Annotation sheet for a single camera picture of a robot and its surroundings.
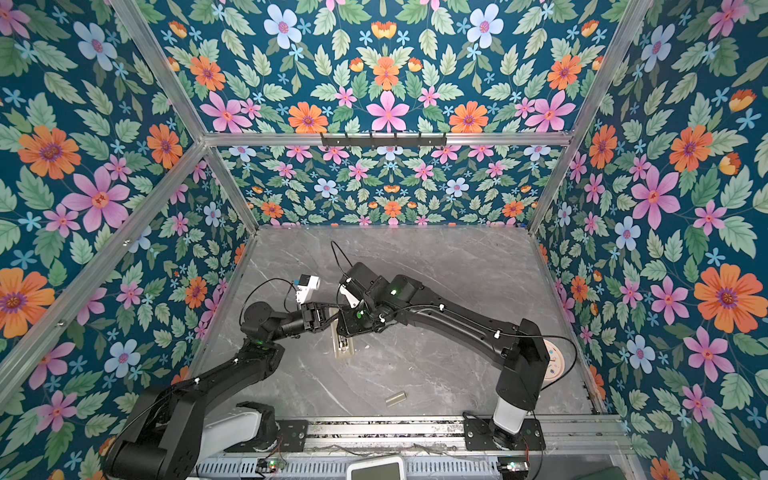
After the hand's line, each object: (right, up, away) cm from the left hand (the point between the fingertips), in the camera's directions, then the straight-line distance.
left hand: (345, 311), depth 70 cm
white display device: (+8, -35, -4) cm, 36 cm away
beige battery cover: (+12, -26, +10) cm, 30 cm away
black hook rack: (+8, +49, +23) cm, 55 cm away
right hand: (-1, -4, +2) cm, 5 cm away
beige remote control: (-1, -9, +1) cm, 9 cm away
